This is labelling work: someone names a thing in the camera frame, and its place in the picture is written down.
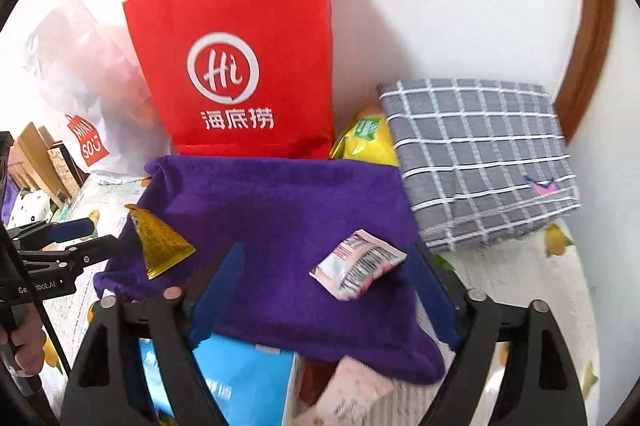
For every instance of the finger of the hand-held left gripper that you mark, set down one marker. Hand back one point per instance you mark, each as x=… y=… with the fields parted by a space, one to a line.
x=70 y=230
x=95 y=251

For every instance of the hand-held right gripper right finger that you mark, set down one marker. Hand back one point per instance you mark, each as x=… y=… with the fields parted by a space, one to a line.
x=435 y=301

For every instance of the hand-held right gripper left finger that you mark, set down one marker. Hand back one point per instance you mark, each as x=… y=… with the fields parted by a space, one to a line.
x=220 y=291

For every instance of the gold triangular snack packet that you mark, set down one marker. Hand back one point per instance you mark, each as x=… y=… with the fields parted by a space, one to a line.
x=160 y=246

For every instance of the white pink snack packet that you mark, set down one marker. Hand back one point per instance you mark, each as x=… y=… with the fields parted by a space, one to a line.
x=357 y=263

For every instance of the pink panda snack bag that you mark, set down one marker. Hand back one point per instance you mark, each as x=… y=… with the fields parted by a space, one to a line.
x=345 y=391

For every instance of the person's left hand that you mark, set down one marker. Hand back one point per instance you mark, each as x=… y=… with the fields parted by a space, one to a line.
x=27 y=346

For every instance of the white black-spotted cushion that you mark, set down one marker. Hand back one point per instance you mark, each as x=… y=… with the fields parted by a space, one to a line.
x=27 y=206

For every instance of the woven patterned box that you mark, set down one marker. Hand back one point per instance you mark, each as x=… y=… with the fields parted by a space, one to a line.
x=62 y=171

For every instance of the brown cardboard box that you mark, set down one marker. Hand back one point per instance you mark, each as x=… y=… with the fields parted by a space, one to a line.
x=35 y=151

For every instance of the blue tissue pack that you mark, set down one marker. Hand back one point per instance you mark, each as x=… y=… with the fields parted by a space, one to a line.
x=240 y=381

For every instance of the fruit print sheet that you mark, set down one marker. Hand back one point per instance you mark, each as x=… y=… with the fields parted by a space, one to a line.
x=525 y=276

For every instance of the purple towel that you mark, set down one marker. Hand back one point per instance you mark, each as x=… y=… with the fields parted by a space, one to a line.
x=280 y=206

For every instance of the white plastic bag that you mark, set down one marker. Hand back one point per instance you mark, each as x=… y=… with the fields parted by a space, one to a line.
x=90 y=106

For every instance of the grey checked folded cloth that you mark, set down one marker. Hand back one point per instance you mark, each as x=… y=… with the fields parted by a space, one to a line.
x=475 y=156

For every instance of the yellow snack bag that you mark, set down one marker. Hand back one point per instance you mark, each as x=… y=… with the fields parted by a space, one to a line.
x=365 y=146

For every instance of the red paper bag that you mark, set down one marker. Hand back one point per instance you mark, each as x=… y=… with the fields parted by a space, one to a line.
x=230 y=31

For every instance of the brown wooden door frame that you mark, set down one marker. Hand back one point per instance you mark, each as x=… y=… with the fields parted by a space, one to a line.
x=590 y=31

